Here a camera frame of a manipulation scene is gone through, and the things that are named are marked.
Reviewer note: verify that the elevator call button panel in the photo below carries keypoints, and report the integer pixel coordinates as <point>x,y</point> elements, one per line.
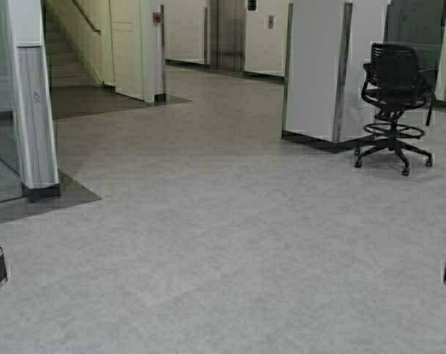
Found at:
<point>271,21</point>

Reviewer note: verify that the red fire alarm pull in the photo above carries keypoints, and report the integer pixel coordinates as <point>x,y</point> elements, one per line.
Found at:
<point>157,17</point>

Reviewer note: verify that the steel elevator door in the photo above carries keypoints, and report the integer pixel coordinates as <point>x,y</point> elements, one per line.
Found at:
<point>227,35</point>

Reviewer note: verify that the stair handrail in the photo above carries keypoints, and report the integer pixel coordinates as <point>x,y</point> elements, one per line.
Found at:
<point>86,17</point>

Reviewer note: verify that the black office chair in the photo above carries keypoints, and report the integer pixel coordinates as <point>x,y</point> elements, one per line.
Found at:
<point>394,84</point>

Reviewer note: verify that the black elevator indicator display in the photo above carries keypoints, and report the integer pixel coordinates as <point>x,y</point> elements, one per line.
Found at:
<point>251,5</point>

